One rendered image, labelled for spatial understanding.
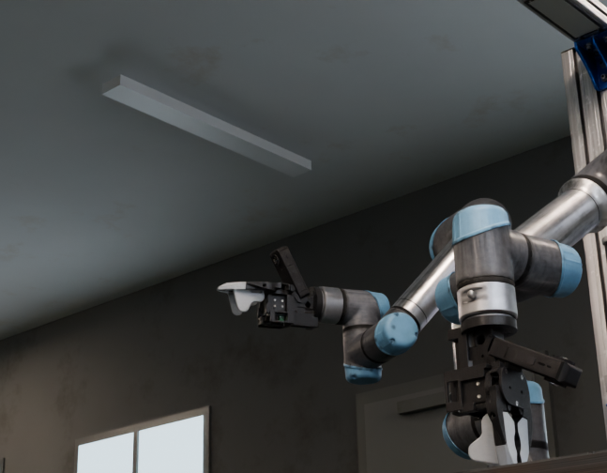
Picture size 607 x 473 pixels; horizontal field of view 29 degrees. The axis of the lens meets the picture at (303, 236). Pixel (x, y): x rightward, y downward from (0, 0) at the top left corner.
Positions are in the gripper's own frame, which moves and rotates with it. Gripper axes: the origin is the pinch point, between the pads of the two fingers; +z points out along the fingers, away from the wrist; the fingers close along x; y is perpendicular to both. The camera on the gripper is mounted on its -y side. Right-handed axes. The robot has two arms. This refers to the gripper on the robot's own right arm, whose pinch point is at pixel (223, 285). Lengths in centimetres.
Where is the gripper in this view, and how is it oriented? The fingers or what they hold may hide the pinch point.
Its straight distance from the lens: 234.3
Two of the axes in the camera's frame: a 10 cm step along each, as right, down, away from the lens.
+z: -9.2, -1.1, -3.7
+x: -3.8, 2.4, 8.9
